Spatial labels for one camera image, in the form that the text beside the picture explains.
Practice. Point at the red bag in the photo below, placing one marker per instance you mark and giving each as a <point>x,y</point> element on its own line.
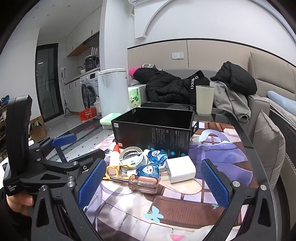
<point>87,114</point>

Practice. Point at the white air conditioner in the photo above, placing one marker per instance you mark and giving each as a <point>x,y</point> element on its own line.
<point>143,1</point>

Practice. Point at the blue pillow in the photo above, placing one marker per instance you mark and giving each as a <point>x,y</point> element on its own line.
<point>282,98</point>

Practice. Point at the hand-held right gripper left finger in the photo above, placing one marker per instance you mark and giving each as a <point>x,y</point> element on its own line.
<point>92,183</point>

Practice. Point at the small white adapter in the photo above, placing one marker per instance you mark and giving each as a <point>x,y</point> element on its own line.
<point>131,172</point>

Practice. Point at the white router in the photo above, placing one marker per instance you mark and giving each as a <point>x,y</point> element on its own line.
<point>93,52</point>

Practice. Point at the person's left hand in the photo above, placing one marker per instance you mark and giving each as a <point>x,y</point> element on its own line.
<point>17,203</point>

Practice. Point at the green lid plastic container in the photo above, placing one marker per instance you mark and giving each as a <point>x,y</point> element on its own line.
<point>109,118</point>

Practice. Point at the white tape roll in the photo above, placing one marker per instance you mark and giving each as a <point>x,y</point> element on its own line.
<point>131,160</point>

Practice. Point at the grey jacket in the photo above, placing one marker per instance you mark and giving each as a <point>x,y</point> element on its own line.
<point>231,102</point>

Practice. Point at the pink cloth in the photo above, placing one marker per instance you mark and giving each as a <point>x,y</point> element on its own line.
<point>134,70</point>

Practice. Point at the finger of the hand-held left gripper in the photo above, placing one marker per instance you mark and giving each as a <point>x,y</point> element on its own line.
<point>69,163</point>
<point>63,140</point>

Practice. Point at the black glass door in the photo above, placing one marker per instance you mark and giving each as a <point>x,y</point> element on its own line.
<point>46,81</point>

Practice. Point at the blue wrapped candy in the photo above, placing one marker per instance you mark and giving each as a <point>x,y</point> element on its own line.
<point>157,156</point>
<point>148,171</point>

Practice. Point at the grey cushion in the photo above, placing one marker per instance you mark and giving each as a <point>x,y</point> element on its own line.
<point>268,150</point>

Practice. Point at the wicker basket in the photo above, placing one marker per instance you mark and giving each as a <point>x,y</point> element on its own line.
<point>98,105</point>

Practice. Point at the white glue bottle red cap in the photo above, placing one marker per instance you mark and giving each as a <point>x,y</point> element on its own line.
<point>115,157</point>

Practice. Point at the black puffer jacket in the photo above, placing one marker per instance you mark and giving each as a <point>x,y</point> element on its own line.
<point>235,76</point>
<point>161,85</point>

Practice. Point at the white trash can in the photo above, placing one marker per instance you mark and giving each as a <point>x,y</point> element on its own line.
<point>112,90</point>

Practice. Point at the floor mop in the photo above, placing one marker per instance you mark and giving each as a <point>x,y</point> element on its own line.
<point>67,112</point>

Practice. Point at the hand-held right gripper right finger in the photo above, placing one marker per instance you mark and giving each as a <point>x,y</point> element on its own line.
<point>214,185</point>

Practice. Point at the white washing machine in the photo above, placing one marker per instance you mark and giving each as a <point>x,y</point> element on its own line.
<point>90,80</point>

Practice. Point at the white wall switch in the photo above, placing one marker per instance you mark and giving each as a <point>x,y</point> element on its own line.
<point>177,55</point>

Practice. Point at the beige cup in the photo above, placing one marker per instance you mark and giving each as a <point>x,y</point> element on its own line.
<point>204,99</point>

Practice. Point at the white wall cabinet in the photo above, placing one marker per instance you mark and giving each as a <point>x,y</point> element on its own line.
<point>81,34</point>

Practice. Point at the yellow plastic tool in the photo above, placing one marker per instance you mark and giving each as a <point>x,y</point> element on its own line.
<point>124,165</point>

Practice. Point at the white charger plug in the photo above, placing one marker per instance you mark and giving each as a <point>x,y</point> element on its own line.
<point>181,169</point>

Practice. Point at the beige upholstered bed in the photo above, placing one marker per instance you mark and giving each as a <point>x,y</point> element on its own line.
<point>272,67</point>

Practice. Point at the black garment white print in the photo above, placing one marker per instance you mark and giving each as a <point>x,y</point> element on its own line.
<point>196,80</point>

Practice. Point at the black cardboard box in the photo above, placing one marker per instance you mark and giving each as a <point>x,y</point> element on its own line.
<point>150,136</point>

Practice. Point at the green tissue pack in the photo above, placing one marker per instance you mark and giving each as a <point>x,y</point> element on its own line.
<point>134,97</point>

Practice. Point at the printed desk mat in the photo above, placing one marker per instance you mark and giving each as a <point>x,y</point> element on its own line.
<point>185,208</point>

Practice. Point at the brown cardboard box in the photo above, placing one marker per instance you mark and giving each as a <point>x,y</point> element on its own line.
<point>38,129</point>

